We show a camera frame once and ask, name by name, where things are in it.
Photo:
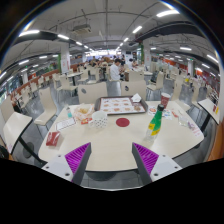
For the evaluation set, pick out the brown fried food piece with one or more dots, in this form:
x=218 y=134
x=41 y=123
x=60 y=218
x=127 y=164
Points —
x=137 y=107

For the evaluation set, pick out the clear food bag with snacks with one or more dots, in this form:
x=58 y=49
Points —
x=82 y=111

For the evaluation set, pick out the beige wooden chair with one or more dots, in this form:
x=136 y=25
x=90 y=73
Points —
x=92 y=93
x=133 y=89

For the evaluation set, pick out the red paper packet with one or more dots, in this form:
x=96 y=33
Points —
x=53 y=138

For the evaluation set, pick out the white crumpled napkin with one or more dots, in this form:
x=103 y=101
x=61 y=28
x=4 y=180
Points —
x=136 y=98

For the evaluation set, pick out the green drink bottle black cap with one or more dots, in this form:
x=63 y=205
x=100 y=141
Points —
x=154 y=128

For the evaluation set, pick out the ceiling air conditioner unit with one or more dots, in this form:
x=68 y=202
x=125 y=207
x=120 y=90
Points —
x=81 y=29

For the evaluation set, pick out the white printed card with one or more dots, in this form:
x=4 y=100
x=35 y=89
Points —
x=65 y=124

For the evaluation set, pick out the white dotted mug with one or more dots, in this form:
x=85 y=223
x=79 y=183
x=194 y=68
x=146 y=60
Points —
x=99 y=120

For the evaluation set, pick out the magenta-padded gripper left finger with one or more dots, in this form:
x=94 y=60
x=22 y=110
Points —
x=77 y=158

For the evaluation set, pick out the person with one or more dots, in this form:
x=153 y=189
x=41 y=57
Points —
x=115 y=71
x=134 y=64

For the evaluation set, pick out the red paper cup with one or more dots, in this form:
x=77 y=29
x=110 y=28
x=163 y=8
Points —
x=165 y=99

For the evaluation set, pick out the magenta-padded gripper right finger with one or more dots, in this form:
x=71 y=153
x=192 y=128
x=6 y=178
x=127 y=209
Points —
x=146 y=158

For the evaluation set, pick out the small clear plastic packet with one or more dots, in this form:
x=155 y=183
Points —
x=183 y=120

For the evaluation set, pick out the group of beige chairs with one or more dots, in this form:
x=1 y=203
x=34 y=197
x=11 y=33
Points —
x=159 y=81

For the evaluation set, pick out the colourful printed flyer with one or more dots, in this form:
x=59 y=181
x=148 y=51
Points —
x=166 y=115

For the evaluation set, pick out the flat round red coaster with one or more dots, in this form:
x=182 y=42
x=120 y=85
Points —
x=122 y=122

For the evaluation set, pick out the small clear bottle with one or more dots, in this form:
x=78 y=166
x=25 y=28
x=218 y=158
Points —
x=68 y=112

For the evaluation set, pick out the group of ceiling lights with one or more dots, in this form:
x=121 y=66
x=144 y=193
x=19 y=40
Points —
x=166 y=13

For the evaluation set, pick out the dark food tray with liner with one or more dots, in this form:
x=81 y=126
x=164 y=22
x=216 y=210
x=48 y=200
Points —
x=116 y=106

